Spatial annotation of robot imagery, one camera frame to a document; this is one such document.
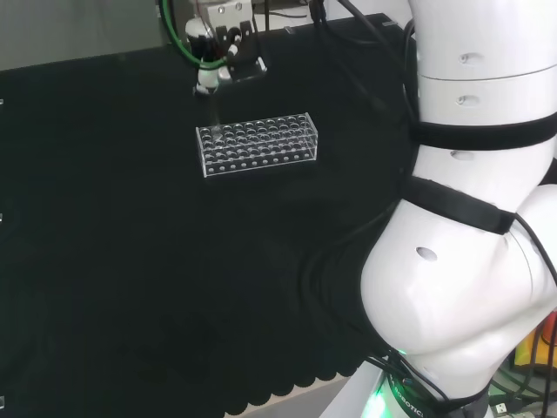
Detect clear test tube rack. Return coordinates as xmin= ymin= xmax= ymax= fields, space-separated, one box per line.
xmin=195 ymin=111 xmax=319 ymax=180

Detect clear glass test tube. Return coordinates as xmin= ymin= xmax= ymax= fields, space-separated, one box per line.
xmin=206 ymin=89 xmax=225 ymax=141

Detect silver plug cable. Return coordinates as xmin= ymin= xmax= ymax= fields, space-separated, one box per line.
xmin=489 ymin=400 xmax=540 ymax=418

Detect green and black coiled cable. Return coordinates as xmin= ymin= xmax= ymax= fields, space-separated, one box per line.
xmin=490 ymin=365 xmax=557 ymax=404

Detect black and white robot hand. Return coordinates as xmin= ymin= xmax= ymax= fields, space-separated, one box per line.
xmin=192 ymin=18 xmax=269 ymax=97

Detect black bench cloth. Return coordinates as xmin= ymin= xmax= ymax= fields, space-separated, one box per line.
xmin=0 ymin=12 xmax=421 ymax=418

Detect pale board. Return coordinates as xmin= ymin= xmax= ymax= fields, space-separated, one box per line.
xmin=319 ymin=359 xmax=393 ymax=418

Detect yellow stop button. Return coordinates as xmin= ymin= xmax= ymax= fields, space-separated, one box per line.
xmin=513 ymin=311 xmax=557 ymax=372

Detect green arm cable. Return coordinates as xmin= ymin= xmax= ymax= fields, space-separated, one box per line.
xmin=157 ymin=0 xmax=230 ymax=71

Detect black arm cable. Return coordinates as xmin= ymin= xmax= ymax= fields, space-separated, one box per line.
xmin=309 ymin=0 xmax=422 ymax=128
xmin=298 ymin=198 xmax=453 ymax=413

